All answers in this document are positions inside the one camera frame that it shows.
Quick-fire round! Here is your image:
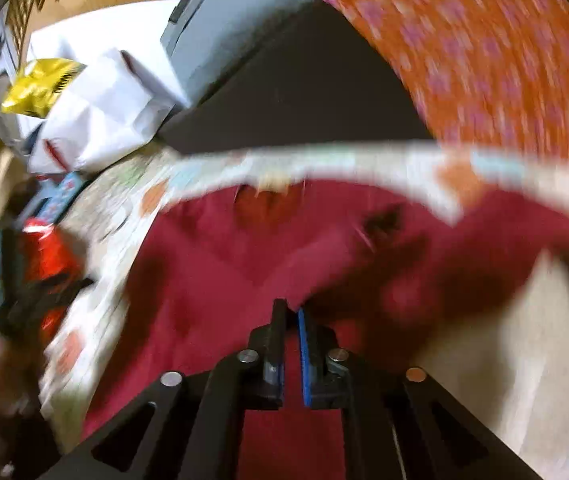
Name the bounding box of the dark red garment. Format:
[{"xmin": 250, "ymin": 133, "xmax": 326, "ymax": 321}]
[{"xmin": 81, "ymin": 179, "xmax": 569, "ymax": 480}]

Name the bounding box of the left hand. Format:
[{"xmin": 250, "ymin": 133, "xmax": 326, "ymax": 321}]
[{"xmin": 0, "ymin": 335, "xmax": 53, "ymax": 446}]

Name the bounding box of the red plastic bag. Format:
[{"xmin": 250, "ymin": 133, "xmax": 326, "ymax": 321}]
[{"xmin": 22, "ymin": 218, "xmax": 85, "ymax": 346}]

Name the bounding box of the blue patterned box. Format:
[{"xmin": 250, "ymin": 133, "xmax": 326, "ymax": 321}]
[{"xmin": 36, "ymin": 172, "xmax": 86, "ymax": 224}]

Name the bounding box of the yellow plastic bag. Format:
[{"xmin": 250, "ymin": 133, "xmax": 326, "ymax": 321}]
[{"xmin": 1, "ymin": 58, "xmax": 86, "ymax": 119}]

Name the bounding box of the heart patterned quilt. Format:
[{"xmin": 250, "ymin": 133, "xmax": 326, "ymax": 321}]
[{"xmin": 42, "ymin": 143, "xmax": 569, "ymax": 479}]

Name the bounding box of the white plastic bag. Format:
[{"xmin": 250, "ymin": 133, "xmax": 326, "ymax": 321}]
[{"xmin": 27, "ymin": 49, "xmax": 178, "ymax": 174}]

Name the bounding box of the black cushion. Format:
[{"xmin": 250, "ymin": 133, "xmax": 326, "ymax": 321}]
[{"xmin": 158, "ymin": 1, "xmax": 433, "ymax": 155}]

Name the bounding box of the white pillow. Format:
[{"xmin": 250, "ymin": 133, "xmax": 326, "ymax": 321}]
[{"xmin": 25, "ymin": 0, "xmax": 179, "ymax": 64}]

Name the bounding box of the grey pillow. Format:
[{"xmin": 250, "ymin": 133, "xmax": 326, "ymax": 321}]
[{"xmin": 161, "ymin": 0, "xmax": 314, "ymax": 106}]

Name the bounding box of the orange floral fabric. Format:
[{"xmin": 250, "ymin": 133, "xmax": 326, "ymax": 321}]
[{"xmin": 325, "ymin": 0, "xmax": 569, "ymax": 160}]

